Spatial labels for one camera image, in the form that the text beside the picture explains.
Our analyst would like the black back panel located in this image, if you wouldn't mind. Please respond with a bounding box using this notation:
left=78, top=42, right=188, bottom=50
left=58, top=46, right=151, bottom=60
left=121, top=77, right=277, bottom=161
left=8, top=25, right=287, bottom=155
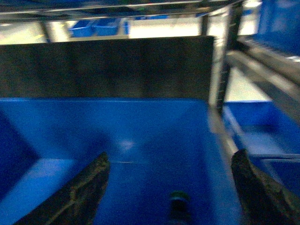
left=0, top=36, right=214, bottom=101

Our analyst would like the blue left shelf lower bin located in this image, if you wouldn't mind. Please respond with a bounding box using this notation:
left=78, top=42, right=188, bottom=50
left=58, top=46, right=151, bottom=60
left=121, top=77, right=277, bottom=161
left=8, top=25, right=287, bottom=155
left=0, top=98, right=241, bottom=225

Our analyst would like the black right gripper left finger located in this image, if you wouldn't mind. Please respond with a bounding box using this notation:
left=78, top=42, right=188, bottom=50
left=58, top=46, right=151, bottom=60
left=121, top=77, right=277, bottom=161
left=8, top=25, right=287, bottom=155
left=15, top=152, right=110, bottom=225

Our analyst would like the green push button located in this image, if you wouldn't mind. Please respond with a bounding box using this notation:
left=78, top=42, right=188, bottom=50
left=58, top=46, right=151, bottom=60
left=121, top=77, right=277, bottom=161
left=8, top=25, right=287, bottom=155
left=167, top=190, right=191, bottom=225

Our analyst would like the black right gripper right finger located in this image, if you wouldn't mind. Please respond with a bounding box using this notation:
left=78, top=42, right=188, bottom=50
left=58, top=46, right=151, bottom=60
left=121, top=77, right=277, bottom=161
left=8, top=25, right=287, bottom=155
left=231, top=149, right=300, bottom=225

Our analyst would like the steel perforated shelf upright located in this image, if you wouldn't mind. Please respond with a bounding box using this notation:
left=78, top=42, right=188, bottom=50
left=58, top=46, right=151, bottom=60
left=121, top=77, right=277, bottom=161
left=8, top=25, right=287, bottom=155
left=209, top=0, right=244, bottom=115

